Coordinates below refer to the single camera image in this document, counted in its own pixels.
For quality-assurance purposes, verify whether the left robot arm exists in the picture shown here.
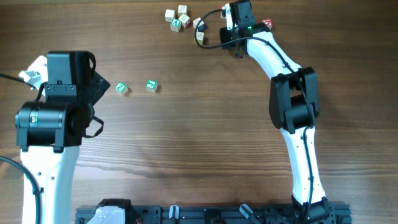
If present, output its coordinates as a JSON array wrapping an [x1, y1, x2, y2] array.
[[15, 51, 110, 223]]

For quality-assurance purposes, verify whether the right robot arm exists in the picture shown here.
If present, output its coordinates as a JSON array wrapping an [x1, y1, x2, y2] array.
[[220, 1, 329, 223]]

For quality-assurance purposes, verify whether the green Z block far left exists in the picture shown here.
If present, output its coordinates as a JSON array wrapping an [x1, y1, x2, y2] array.
[[114, 82, 129, 96]]

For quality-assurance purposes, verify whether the blue sided wooden block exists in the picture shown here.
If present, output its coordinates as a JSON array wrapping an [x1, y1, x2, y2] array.
[[193, 17, 206, 32]]

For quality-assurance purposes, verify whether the yellow sided picture block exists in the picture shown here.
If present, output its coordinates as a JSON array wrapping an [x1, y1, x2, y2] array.
[[194, 31, 205, 45]]

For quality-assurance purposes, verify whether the red A letter block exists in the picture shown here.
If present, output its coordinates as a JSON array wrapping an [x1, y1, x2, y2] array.
[[220, 6, 225, 19]]

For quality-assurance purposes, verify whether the red sided wooden block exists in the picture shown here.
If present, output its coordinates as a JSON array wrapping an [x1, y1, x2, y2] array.
[[178, 14, 190, 28]]

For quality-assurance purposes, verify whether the red O letter block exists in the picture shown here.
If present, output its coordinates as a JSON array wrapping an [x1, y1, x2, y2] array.
[[262, 19, 273, 30]]

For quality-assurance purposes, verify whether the wooden block yellow sided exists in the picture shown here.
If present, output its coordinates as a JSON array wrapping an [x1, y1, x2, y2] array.
[[177, 5, 188, 17]]

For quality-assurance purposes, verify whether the green A letter block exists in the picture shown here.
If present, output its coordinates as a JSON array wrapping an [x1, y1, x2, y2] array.
[[170, 19, 182, 32]]

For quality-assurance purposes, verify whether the green J letter block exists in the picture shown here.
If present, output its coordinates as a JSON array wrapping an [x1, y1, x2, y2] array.
[[146, 80, 158, 93]]

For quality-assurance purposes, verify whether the plain wooden block top left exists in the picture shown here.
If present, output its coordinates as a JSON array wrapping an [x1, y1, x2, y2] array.
[[165, 9, 175, 22]]

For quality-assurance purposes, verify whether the right camera cable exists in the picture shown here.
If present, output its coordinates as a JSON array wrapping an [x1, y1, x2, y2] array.
[[193, 9, 315, 218]]

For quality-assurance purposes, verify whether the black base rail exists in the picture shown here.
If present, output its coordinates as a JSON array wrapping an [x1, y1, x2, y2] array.
[[74, 203, 353, 224]]

